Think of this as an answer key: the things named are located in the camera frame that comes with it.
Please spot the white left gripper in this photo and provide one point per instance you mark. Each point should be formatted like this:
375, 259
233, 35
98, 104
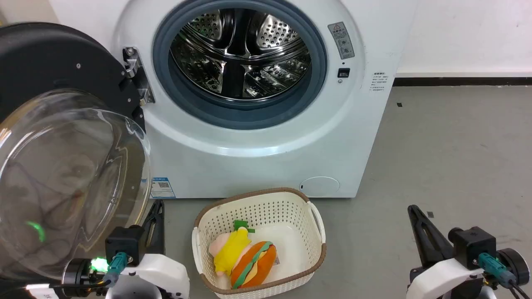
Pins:
162, 274

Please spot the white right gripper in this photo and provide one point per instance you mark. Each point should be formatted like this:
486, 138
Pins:
440, 280

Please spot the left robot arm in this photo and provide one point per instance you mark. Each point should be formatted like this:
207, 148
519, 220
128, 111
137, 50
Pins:
77, 272

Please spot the white front-load washing machine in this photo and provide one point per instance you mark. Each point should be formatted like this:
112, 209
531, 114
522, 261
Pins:
257, 166

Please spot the metal door hinge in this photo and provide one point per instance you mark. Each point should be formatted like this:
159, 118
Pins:
134, 66

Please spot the black door latch socket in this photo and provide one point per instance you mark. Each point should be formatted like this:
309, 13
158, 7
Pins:
343, 73

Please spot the black round glass washer door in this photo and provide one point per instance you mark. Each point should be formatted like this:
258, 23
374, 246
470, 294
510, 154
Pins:
41, 54

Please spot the blue energy label sticker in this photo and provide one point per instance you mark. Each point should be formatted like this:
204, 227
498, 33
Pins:
162, 188

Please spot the yellow pink plush doll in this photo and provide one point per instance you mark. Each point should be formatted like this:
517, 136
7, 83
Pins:
232, 249

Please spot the orange hamburger plush toy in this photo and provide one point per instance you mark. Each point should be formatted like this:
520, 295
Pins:
255, 265

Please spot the cream perforated laundry basket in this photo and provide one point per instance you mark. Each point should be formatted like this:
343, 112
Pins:
266, 207

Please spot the round white filter cover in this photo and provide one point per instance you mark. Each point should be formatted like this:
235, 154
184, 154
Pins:
319, 187

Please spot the small white text label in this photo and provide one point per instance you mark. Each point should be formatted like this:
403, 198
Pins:
378, 82

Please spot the stainless steel washer drum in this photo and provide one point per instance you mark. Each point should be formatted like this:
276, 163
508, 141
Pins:
241, 54

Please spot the grey warning sticker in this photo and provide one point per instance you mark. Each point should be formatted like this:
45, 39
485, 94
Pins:
341, 40

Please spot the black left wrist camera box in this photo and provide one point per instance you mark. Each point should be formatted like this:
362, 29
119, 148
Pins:
124, 245

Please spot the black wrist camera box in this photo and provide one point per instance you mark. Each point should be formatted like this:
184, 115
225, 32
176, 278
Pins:
474, 247
124, 245

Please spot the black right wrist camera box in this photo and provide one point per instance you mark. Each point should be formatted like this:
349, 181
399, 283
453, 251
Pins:
474, 247

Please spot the black wall baseboard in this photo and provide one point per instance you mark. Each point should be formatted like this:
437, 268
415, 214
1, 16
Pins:
461, 81

